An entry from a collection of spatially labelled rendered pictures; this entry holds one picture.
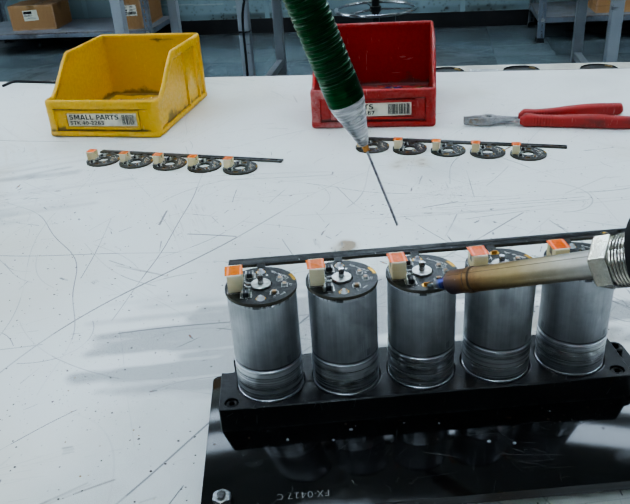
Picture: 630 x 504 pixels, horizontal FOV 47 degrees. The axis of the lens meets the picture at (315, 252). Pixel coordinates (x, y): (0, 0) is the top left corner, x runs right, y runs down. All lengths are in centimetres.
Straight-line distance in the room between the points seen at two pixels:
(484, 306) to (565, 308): 3
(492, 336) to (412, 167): 26
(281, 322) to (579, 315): 10
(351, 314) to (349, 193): 23
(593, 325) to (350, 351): 9
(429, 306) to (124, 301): 18
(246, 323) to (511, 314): 9
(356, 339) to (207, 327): 11
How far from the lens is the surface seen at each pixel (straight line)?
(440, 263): 26
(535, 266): 22
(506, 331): 26
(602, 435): 27
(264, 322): 24
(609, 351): 30
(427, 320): 25
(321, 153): 54
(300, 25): 20
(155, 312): 36
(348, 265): 26
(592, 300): 26
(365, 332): 25
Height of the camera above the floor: 94
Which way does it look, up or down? 28 degrees down
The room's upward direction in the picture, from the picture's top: 4 degrees counter-clockwise
